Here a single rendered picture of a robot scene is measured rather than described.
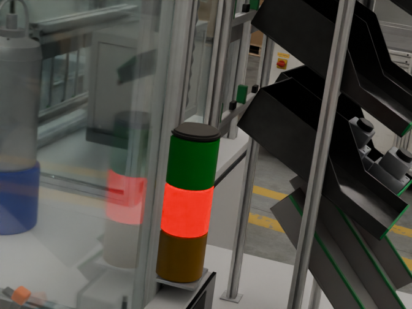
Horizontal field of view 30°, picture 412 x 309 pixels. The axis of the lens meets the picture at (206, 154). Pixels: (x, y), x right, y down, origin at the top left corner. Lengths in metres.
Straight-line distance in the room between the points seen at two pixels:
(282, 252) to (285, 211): 2.77
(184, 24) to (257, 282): 1.06
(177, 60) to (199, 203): 0.14
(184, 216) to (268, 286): 0.95
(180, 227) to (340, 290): 0.51
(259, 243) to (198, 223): 3.28
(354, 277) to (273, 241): 2.76
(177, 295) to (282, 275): 0.96
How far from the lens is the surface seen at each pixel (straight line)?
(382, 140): 5.19
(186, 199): 0.75
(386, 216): 1.24
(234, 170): 2.60
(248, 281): 1.71
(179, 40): 0.73
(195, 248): 0.77
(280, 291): 1.69
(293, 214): 1.20
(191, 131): 0.74
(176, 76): 0.73
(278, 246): 4.04
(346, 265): 1.33
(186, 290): 0.82
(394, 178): 1.34
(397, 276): 1.49
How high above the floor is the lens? 1.62
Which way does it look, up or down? 18 degrees down
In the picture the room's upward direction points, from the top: 7 degrees clockwise
